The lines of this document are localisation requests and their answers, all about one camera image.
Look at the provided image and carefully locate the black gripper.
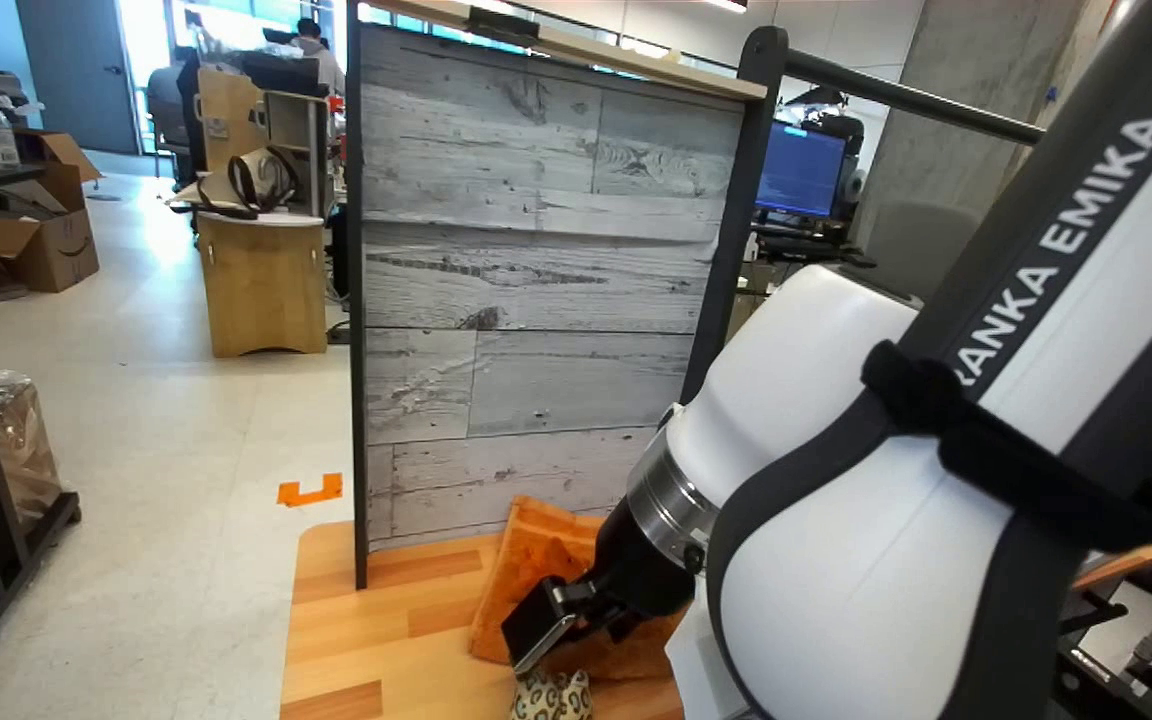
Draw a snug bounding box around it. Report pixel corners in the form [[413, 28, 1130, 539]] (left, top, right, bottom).
[[499, 503, 704, 673]]

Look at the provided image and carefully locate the orange towel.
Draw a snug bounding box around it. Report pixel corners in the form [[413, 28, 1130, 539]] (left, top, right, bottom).
[[469, 495, 678, 685]]

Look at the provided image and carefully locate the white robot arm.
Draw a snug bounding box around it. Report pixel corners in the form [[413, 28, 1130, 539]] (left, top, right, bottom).
[[506, 0, 1152, 720]]

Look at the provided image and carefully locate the patterned small cloth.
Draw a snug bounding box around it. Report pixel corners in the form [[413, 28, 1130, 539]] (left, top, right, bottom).
[[513, 673, 593, 720]]

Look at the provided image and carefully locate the grey wood backsplash panel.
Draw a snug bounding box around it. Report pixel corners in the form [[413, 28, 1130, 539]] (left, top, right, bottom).
[[359, 28, 745, 543]]

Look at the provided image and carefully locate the wooden stool cabinet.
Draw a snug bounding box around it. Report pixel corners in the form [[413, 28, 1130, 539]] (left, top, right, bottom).
[[199, 212, 329, 358]]

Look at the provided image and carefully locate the blue monitor screen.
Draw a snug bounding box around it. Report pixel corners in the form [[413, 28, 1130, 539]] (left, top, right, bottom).
[[757, 126, 846, 219]]

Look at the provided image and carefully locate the cardboard box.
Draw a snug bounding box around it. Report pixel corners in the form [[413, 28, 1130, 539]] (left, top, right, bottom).
[[0, 133, 100, 292]]

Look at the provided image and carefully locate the orange floor bracket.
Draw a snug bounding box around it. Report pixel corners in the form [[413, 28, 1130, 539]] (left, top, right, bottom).
[[275, 474, 346, 508]]

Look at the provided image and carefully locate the black frame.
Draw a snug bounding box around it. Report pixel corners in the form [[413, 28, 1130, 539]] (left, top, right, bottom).
[[682, 24, 1041, 399]]

